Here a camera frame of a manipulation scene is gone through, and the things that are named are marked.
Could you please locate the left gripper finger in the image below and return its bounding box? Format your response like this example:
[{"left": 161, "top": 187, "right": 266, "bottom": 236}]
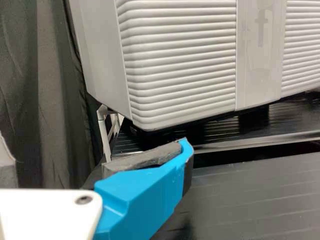
[{"left": 92, "top": 137, "right": 195, "bottom": 240}]

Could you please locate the white incubator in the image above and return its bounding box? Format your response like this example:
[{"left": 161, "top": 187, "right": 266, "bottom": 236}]
[{"left": 63, "top": 0, "right": 320, "bottom": 145}]

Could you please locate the black platform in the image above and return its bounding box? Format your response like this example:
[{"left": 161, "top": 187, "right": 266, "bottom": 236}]
[
  {"left": 109, "top": 91, "right": 320, "bottom": 161},
  {"left": 81, "top": 149, "right": 320, "bottom": 240}
]

